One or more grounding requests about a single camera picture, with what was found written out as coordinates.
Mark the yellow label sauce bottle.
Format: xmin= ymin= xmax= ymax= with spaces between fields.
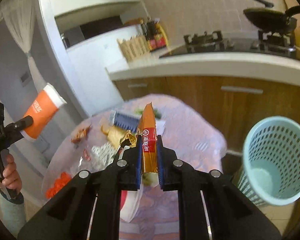
xmin=154 ymin=18 xmax=168 ymax=48

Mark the yellow fruit peel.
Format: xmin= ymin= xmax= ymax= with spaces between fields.
xmin=101 ymin=125 xmax=137 ymax=149

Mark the clear plastic bag red label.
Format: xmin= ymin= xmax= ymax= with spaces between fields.
xmin=41 ymin=139 xmax=111 ymax=201

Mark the wooden kitchen cabinet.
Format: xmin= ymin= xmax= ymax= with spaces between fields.
xmin=114 ymin=76 xmax=300 ymax=152

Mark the dark soy sauce bottle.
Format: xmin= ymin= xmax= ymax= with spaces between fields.
xmin=140 ymin=19 xmax=157 ymax=51

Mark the light blue perforated trash basket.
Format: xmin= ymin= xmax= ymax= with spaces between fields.
xmin=237 ymin=116 xmax=300 ymax=206

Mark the person's left hand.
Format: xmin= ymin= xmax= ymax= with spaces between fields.
xmin=0 ymin=154 xmax=22 ymax=194

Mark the polka dot white wrapper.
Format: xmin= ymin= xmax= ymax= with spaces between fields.
xmin=91 ymin=142 xmax=117 ymax=170

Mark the orange mushroom snack bag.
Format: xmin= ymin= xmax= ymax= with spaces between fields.
xmin=120 ymin=102 xmax=159 ymax=223

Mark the small brown snack wrapper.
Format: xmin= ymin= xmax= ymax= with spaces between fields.
xmin=70 ymin=125 xmax=91 ymax=144

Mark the green leafy vegetable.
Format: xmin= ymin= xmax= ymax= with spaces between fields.
xmin=134 ymin=108 xmax=162 ymax=120

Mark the blue milk carton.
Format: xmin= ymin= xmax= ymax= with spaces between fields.
xmin=109 ymin=109 xmax=166 ymax=137

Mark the woven beige basket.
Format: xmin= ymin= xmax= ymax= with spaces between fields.
xmin=117 ymin=35 xmax=150 ymax=62

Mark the orange red plastic bag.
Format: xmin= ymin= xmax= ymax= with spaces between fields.
xmin=45 ymin=172 xmax=72 ymax=199

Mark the black wok pan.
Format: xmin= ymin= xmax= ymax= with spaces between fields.
xmin=243 ymin=0 xmax=300 ymax=35

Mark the black gas stove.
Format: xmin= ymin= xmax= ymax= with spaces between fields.
xmin=161 ymin=30 xmax=297 ymax=59

